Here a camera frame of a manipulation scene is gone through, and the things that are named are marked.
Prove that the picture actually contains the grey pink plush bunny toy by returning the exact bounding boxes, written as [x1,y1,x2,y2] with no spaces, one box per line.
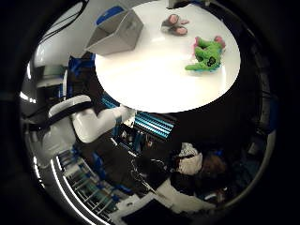
[160,13,190,37]

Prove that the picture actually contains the green plush dinosaur toy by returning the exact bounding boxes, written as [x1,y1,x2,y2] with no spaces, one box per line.
[185,36,227,73]

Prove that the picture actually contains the seated person in white shirt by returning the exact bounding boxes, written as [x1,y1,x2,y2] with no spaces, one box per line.
[170,142,229,201]

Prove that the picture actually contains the teal striped rail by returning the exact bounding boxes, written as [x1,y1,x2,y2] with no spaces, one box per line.
[101,93,174,140]

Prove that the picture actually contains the grey fabric container box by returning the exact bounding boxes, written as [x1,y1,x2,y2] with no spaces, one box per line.
[84,8,144,57]

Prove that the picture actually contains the black cable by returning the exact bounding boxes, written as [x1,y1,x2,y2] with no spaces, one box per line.
[38,0,90,45]

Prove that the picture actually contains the blue chair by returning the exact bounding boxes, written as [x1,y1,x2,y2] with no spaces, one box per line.
[96,5,126,26]

